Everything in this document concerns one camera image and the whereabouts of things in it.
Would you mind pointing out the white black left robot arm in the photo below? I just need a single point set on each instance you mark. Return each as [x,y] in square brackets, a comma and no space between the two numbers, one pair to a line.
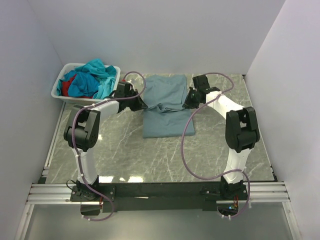
[82,131]

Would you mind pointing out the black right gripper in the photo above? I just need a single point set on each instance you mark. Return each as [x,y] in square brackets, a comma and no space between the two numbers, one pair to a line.
[188,103]

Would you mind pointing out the white plastic laundry basket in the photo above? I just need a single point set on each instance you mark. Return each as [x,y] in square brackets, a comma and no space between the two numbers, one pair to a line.
[83,84]

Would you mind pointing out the grey-blue t shirt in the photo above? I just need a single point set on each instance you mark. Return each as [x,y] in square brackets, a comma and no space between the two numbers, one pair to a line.
[165,115]

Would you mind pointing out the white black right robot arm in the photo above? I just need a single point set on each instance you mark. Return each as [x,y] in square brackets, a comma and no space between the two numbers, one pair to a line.
[241,132]

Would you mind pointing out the aluminium rail frame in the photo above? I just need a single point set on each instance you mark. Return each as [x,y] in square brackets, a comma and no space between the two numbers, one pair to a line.
[124,156]

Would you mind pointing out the red t shirt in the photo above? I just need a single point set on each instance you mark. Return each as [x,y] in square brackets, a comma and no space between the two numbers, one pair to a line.
[66,87]

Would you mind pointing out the teal t shirt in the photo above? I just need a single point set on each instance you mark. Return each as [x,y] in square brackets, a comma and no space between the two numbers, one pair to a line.
[97,68]

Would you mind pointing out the light cyan t shirt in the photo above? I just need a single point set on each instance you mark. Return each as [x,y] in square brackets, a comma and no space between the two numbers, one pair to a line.
[104,89]

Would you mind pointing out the blue t shirt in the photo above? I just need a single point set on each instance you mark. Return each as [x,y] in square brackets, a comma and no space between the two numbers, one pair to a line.
[82,85]

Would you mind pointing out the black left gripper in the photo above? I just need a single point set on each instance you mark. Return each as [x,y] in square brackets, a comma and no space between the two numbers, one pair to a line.
[140,105]

